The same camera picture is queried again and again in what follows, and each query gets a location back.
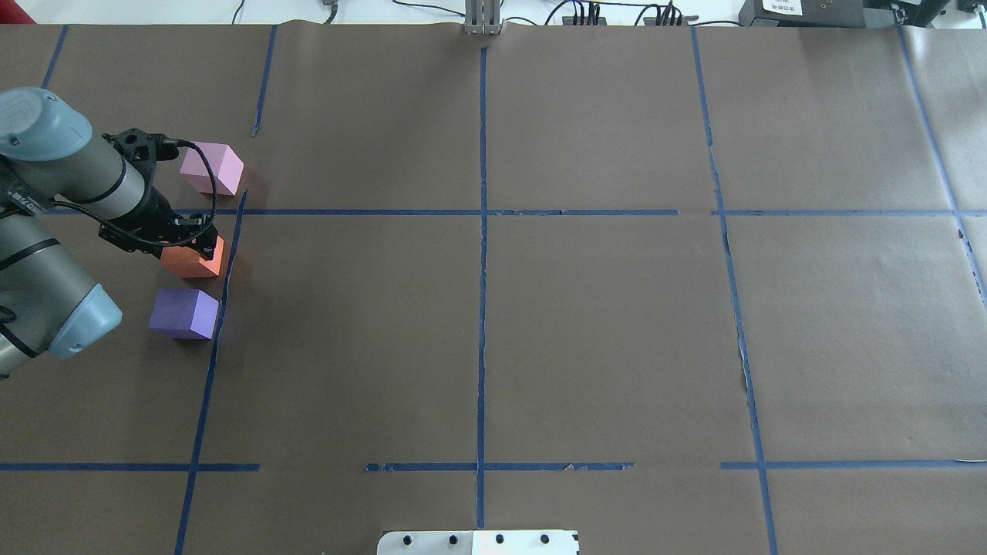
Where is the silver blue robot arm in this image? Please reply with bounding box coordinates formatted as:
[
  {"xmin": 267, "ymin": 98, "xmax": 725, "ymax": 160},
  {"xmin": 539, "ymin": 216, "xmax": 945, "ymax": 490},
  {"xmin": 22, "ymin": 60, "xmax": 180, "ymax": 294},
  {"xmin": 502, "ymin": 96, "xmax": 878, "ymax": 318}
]
[{"xmin": 1, "ymin": 86, "xmax": 218, "ymax": 379}]

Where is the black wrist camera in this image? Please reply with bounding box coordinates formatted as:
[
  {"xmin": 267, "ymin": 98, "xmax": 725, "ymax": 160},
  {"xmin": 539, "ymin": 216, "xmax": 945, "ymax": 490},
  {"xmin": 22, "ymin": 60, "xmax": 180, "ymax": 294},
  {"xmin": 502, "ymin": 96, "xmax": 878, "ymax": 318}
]
[{"xmin": 101, "ymin": 129, "xmax": 180, "ymax": 164}]

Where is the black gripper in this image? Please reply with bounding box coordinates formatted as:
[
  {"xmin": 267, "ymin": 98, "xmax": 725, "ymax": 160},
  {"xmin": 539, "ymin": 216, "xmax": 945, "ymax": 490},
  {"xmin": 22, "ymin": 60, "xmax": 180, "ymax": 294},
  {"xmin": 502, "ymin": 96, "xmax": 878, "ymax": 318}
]
[{"xmin": 99, "ymin": 204, "xmax": 218, "ymax": 257}]

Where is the purple foam block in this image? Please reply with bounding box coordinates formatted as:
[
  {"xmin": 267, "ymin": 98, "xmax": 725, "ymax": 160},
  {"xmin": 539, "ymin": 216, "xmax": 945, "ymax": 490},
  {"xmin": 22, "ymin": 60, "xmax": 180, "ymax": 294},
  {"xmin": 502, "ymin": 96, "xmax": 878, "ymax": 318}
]
[{"xmin": 148, "ymin": 288, "xmax": 220, "ymax": 341}]

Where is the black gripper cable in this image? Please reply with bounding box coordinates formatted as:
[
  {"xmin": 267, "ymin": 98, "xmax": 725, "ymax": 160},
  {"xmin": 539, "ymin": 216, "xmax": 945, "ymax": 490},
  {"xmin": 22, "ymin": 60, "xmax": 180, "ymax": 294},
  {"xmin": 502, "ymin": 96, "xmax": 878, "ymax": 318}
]
[{"xmin": 46, "ymin": 139, "xmax": 220, "ymax": 249}]

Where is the pink foam block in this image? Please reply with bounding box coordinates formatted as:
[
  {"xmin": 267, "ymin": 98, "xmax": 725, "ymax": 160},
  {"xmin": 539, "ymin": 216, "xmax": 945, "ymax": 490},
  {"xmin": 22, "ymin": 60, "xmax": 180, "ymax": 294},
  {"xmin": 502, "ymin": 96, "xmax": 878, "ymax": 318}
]
[{"xmin": 180, "ymin": 142, "xmax": 244, "ymax": 197}]

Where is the brown paper table cover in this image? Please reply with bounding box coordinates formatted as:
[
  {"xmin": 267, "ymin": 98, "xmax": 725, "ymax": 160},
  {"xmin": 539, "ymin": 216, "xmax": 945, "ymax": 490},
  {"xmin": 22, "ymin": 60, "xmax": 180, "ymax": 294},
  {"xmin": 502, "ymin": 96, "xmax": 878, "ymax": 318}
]
[{"xmin": 2, "ymin": 22, "xmax": 985, "ymax": 554}]

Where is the black box with label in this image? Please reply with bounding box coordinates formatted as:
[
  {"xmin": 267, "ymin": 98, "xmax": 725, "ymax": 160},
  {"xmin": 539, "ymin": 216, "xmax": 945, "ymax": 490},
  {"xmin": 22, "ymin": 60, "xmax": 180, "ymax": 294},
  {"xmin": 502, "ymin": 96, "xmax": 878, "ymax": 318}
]
[{"xmin": 737, "ymin": 1, "xmax": 900, "ymax": 29}]

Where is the white camera pole with base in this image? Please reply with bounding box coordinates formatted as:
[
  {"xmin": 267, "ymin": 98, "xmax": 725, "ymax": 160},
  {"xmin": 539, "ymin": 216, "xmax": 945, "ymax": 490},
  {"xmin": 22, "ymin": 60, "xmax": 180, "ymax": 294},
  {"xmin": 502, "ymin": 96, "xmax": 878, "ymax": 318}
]
[{"xmin": 376, "ymin": 528, "xmax": 581, "ymax": 554}]

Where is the aluminium frame post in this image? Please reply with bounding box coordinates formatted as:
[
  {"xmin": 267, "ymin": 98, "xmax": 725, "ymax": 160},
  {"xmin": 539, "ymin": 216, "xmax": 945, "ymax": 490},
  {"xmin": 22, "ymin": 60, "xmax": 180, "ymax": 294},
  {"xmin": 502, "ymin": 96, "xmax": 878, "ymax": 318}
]
[{"xmin": 464, "ymin": 0, "xmax": 504, "ymax": 36}]

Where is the orange foam block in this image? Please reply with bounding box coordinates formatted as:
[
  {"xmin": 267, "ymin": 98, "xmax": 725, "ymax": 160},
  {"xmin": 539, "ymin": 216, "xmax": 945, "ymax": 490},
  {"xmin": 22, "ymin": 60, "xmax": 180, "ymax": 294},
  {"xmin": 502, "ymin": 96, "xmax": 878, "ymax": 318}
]
[{"xmin": 160, "ymin": 236, "xmax": 224, "ymax": 280}]

